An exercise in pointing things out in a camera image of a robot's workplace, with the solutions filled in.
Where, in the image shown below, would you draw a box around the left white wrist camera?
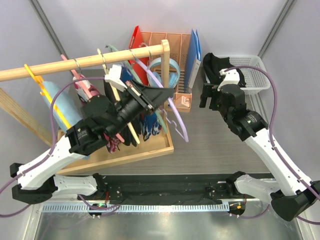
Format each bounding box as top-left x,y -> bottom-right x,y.
104,64 -> 128,92

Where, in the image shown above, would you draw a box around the lilac plastic hanger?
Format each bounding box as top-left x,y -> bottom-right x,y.
136,42 -> 190,143

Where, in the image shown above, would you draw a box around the black garment on rack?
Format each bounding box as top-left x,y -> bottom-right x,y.
103,82 -> 142,147

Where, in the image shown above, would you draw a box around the blue folder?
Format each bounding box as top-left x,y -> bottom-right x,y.
184,29 -> 202,93

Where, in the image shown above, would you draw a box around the white plastic basket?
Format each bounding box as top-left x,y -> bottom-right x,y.
202,52 -> 271,95

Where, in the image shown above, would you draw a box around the mint green hanger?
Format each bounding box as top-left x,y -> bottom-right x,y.
104,44 -> 169,135

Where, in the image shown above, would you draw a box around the light blue garment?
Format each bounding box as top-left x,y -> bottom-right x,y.
43,81 -> 83,140

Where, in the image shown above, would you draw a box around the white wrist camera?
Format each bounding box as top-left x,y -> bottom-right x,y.
217,68 -> 240,91
104,64 -> 128,92

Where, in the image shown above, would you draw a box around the red folder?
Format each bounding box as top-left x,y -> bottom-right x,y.
128,25 -> 149,86

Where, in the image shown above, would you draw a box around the blue patterned garment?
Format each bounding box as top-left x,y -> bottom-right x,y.
138,113 -> 163,142

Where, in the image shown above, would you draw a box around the black trousers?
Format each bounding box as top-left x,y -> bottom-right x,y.
202,52 -> 248,88

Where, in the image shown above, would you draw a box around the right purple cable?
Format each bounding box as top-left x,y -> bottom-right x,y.
226,65 -> 320,224

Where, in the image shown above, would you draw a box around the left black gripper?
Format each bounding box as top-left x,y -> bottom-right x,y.
105,78 -> 175,137

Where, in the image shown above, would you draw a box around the light blue headphones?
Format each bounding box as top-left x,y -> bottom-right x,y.
147,57 -> 181,88

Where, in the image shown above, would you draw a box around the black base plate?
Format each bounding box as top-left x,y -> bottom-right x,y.
84,174 -> 251,206

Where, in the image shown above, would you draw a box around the wooden clothes rack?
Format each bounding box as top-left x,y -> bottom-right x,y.
0,39 -> 174,175

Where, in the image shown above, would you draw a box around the pink floral garment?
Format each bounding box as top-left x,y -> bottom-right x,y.
67,80 -> 121,156

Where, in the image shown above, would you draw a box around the yellow hanger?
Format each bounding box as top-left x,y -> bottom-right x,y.
24,64 -> 71,129

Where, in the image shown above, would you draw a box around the orange file organizer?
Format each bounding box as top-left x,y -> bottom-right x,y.
141,31 -> 192,113

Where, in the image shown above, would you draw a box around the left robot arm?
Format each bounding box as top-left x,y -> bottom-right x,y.
10,80 -> 174,205

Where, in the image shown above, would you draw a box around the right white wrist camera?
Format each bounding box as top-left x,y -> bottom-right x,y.
217,68 -> 240,91

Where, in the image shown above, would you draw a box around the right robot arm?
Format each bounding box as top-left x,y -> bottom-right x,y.
199,83 -> 320,222

